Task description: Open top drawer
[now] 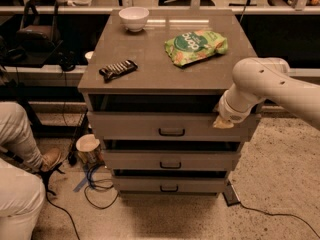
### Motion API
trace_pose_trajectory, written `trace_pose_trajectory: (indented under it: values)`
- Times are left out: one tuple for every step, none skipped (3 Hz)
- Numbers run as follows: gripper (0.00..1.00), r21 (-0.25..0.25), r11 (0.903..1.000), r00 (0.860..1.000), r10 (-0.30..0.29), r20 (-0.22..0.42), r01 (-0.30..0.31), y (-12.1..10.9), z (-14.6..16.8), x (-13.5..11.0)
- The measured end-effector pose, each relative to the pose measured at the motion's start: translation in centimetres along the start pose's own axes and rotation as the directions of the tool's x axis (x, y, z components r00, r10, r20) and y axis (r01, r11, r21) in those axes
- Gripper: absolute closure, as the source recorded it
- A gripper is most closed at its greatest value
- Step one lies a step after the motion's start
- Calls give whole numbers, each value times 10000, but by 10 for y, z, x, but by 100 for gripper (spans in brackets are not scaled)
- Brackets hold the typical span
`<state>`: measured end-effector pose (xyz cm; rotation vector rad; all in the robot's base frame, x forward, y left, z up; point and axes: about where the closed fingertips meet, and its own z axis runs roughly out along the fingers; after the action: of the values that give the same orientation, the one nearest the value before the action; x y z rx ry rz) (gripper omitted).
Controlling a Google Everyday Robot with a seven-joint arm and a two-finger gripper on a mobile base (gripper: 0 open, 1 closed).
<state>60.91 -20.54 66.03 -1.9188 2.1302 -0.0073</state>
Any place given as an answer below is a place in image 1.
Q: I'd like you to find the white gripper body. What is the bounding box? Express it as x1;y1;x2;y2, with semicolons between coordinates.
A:
218;96;250;124

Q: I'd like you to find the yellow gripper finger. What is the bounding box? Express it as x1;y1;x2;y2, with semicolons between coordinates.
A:
213;115;234;129

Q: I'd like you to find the grey top drawer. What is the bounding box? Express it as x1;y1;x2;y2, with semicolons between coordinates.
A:
88;112;259;142

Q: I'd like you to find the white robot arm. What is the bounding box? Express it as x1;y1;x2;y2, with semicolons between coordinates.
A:
213;57;320;129

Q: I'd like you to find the grey drawer cabinet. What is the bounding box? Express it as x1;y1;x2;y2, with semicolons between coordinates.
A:
77;9;276;198

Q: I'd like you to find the grey bottom drawer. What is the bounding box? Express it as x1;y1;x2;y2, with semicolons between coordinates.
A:
112;169;227;193

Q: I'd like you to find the black floor power box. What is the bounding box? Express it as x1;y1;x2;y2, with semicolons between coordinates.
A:
223;182;240;207

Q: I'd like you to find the green snack bag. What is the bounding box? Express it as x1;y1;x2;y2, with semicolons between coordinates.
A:
164;30;228;67

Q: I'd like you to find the black candy bar wrapper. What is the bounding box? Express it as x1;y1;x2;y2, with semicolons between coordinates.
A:
99;60;138;83

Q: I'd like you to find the white ceramic bowl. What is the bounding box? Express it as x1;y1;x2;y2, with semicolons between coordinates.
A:
119;7;149;32

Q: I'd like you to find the small white cup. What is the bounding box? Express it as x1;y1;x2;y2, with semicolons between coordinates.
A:
85;51;94;63

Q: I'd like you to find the tan shoe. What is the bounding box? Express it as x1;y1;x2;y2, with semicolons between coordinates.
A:
40;148;61;172

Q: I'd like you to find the black bag on shelf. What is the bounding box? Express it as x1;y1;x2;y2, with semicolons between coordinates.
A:
16;0;60;52

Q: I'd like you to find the person's leg in light trousers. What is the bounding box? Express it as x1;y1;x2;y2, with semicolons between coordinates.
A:
0;102;43;170

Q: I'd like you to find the person's near knee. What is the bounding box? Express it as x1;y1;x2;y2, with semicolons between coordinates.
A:
0;159;45;240

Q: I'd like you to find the black floor cable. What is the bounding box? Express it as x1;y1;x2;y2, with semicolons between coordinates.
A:
238;202;320;240

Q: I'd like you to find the black coiled cable left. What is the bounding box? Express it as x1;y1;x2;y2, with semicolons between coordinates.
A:
83;163;120;210

